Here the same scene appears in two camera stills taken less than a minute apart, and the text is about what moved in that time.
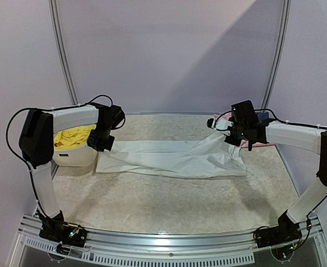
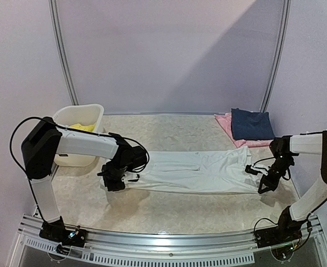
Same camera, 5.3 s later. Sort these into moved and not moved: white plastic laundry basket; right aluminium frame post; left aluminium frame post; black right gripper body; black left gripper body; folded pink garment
Moved: black left gripper body; black right gripper body
Not moved: left aluminium frame post; folded pink garment; white plastic laundry basket; right aluminium frame post
